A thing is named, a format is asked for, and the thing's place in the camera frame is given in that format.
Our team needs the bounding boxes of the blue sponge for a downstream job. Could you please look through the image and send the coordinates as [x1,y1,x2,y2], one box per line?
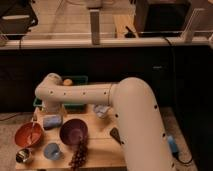
[43,115,63,130]

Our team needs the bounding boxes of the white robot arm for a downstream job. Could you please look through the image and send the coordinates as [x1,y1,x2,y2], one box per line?
[35,73,176,171]

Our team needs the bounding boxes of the blue cup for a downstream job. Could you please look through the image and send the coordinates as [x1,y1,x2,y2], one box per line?
[43,143,61,160]

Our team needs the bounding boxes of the metal cup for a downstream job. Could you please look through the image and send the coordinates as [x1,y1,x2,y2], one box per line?
[16,148,33,164]

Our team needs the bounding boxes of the purple bowl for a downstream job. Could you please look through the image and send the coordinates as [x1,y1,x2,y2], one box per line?
[59,119,88,146]

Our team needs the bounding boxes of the wooden spoon in bowl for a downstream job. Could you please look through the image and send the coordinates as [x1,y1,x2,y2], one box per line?
[30,113,37,141]

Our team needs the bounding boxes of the orange ball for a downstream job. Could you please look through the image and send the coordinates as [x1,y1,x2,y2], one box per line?
[63,79,73,86]

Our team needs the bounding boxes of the green plastic tray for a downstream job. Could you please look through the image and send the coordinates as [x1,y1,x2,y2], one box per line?
[33,75,88,113]

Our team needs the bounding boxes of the crumpled white blue packet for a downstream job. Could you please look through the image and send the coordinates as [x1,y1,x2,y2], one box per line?
[93,105,110,118]

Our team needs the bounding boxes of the orange red bowl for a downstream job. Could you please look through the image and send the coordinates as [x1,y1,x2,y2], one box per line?
[14,122,43,148]

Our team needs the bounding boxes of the dark grape bunch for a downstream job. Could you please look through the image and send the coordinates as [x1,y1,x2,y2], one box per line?
[69,141,88,171]

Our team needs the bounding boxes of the black remote control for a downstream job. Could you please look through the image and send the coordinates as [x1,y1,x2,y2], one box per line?
[110,128,121,143]

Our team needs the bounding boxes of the black office chair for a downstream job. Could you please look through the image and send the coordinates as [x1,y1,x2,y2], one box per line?
[0,0,38,40]

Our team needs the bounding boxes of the blue box on floor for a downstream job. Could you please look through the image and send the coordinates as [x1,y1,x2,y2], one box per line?
[168,135,179,154]

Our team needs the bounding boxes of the black monitor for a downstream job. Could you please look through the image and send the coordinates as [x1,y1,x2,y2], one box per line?
[134,0,190,32]

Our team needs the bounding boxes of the metal frame post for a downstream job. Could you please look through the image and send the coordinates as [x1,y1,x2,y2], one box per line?
[90,9,100,45]

